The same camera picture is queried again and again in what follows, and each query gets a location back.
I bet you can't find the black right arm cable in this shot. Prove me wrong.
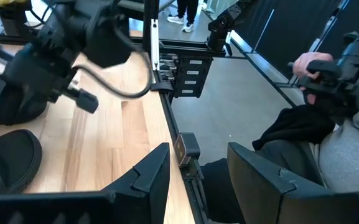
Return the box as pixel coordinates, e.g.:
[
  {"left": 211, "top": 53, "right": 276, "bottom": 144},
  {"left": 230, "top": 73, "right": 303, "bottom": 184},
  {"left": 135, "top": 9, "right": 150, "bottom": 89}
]
[{"left": 72, "top": 27, "right": 152, "bottom": 100}]

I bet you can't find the black aluminium table frame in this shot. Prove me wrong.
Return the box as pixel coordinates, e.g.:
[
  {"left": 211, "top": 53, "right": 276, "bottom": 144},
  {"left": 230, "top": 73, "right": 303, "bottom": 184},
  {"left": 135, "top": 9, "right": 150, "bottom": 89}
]
[{"left": 116, "top": 0, "right": 239, "bottom": 224}]

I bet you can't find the black partition panel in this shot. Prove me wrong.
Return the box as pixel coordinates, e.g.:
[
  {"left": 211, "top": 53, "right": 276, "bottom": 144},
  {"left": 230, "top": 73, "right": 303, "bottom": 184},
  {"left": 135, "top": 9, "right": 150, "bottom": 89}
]
[{"left": 228, "top": 0, "right": 359, "bottom": 106}]

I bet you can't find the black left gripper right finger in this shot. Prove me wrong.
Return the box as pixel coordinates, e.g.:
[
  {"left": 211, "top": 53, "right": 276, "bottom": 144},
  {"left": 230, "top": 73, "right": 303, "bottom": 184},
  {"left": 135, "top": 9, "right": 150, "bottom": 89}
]
[{"left": 227, "top": 141, "right": 359, "bottom": 224}]

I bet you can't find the person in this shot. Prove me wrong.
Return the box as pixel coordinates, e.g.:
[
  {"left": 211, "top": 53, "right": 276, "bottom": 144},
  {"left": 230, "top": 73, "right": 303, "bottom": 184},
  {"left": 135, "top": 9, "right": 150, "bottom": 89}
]
[
  {"left": 200, "top": 71, "right": 359, "bottom": 224},
  {"left": 166, "top": 0, "right": 200, "bottom": 34}
]

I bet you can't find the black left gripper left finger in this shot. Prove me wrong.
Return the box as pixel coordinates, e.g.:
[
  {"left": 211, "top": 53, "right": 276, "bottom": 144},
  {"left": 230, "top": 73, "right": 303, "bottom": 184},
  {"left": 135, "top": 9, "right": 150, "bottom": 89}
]
[{"left": 0, "top": 142, "right": 171, "bottom": 224}]

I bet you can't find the small black silver-faced camera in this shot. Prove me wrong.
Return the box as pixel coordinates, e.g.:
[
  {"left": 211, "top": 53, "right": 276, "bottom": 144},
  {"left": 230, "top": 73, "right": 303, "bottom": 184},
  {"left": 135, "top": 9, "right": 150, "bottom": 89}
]
[{"left": 173, "top": 133, "right": 201, "bottom": 168}]

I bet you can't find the person's hand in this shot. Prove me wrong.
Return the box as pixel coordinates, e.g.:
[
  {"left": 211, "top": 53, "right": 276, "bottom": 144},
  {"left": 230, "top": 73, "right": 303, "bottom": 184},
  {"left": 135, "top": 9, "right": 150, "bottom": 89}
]
[{"left": 292, "top": 52, "right": 335, "bottom": 106}]

